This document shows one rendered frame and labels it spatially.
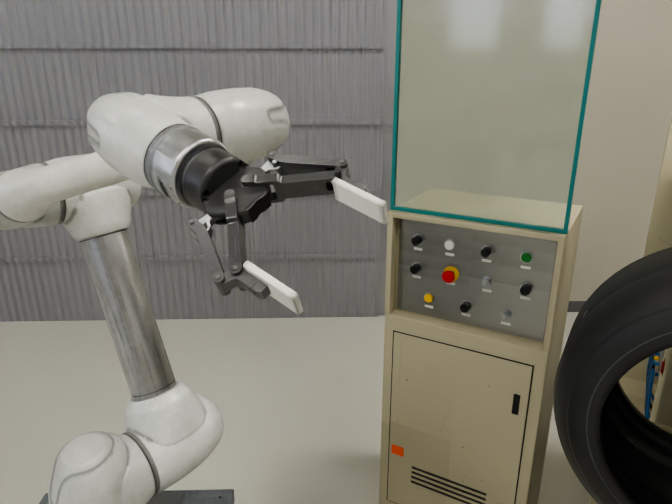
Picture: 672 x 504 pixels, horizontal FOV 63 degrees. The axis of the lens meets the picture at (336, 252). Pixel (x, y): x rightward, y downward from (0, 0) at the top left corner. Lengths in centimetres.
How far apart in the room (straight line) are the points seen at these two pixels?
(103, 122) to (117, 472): 75
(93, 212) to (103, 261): 11
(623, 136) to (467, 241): 248
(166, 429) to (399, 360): 95
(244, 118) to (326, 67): 277
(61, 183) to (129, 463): 60
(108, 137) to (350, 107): 291
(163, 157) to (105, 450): 74
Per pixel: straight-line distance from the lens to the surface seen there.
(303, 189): 62
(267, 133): 82
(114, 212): 127
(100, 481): 125
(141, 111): 72
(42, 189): 104
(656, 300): 100
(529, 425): 196
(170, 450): 133
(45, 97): 393
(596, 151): 408
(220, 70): 360
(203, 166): 63
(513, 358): 185
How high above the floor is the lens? 174
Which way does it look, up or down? 19 degrees down
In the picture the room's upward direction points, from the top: straight up
